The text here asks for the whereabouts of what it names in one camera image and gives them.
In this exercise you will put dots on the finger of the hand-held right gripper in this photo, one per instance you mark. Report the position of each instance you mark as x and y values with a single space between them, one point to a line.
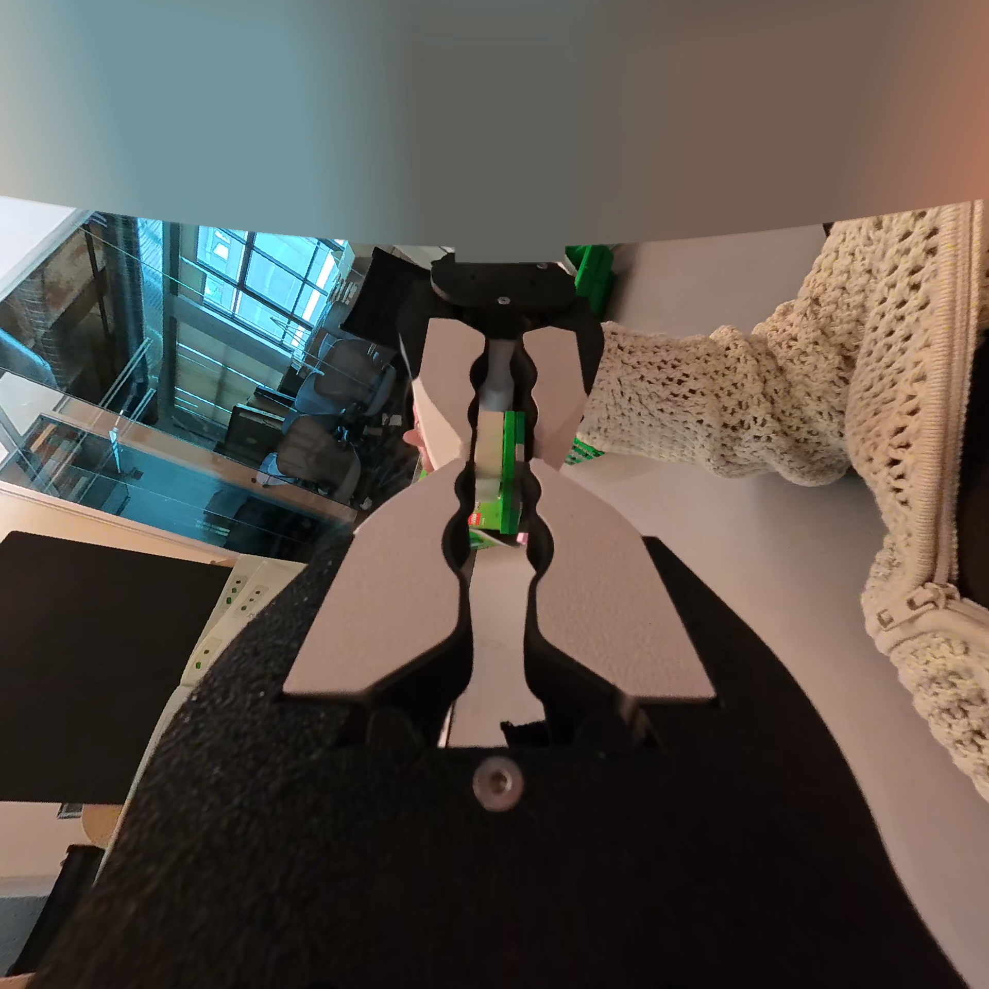
444 386
556 386

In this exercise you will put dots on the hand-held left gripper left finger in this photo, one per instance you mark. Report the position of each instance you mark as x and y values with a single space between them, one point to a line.
386 603

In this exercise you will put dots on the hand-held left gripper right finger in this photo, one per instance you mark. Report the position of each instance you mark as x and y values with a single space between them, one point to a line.
610 610

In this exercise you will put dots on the white lego brick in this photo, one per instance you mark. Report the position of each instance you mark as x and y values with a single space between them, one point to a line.
487 448

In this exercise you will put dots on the green mosaic lego panel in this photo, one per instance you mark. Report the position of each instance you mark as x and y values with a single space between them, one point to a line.
512 471

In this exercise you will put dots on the lego instruction booklet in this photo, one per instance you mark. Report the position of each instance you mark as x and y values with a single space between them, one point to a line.
255 595

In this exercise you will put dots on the person's right forearm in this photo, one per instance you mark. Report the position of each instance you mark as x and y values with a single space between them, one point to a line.
695 402

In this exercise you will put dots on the green lego set box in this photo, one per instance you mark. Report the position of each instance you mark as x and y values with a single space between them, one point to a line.
491 537

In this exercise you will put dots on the person's right hand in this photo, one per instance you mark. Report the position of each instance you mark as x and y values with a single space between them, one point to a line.
416 444

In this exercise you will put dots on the green plastic bin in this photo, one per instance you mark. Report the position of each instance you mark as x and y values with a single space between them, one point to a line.
591 278

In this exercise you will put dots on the black panel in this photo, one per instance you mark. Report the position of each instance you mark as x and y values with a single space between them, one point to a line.
386 286

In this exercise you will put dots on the dark book stand board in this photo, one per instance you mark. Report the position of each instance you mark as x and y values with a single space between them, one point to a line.
100 664

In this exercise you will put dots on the wooden book stand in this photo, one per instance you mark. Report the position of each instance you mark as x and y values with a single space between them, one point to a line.
100 823

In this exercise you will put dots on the person's black top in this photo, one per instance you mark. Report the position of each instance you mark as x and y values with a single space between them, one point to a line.
975 463

